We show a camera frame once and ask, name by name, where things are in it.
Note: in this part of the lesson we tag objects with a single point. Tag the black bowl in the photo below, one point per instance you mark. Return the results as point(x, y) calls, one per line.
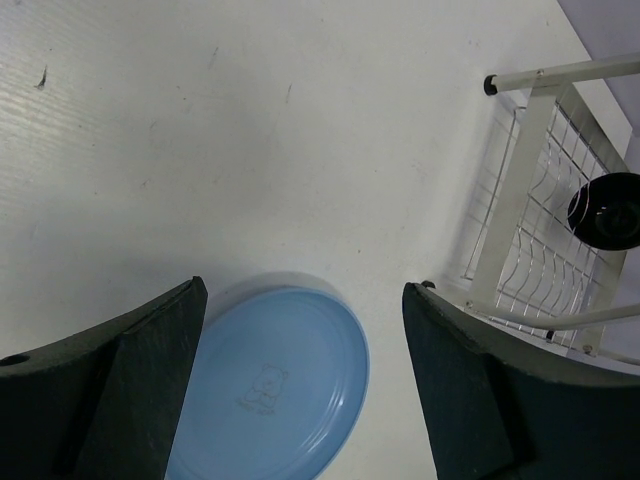
point(604, 213)

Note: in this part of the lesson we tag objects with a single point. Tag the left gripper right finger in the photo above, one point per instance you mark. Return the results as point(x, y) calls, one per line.
point(497, 407)

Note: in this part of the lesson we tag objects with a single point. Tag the stainless steel dish rack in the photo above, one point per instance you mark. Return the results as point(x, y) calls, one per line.
point(520, 264)

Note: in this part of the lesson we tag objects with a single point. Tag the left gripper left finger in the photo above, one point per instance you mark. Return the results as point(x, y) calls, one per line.
point(103, 403)

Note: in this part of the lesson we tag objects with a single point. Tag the blue plate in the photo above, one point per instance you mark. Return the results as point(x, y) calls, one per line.
point(278, 383)

